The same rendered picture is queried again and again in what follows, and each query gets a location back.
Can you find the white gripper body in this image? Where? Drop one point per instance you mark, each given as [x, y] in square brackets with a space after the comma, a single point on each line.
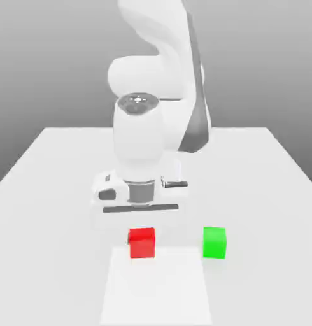
[140, 208]

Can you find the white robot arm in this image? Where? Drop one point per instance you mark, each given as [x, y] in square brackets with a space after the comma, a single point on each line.
[138, 137]

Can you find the small red cube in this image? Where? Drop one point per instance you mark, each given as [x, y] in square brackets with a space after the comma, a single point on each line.
[142, 243]

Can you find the small green cube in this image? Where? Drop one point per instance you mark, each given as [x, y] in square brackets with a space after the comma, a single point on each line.
[214, 242]

